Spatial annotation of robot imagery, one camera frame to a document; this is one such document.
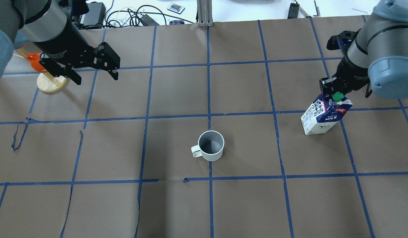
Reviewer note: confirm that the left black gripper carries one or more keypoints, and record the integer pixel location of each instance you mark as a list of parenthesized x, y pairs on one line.
[(66, 44)]

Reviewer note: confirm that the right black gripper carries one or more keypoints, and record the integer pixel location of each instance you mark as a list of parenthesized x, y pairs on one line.
[(350, 73)]

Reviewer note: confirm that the blue white milk carton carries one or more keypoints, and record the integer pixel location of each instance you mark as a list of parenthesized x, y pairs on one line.
[(324, 113)]

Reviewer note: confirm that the white ribbed mug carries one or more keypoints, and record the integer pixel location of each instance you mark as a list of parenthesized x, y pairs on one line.
[(210, 146)]

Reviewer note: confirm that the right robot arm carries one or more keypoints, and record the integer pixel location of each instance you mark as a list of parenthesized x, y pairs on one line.
[(375, 56)]

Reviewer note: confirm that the orange mug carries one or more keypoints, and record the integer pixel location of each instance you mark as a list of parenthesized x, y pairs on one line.
[(33, 59)]

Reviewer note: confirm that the black power adapter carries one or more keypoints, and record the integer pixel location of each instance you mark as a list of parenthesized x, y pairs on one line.
[(95, 17)]

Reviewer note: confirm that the small remote control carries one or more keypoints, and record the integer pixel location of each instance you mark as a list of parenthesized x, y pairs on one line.
[(176, 8)]

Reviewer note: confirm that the aluminium frame post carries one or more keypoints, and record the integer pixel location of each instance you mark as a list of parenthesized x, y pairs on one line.
[(205, 13)]

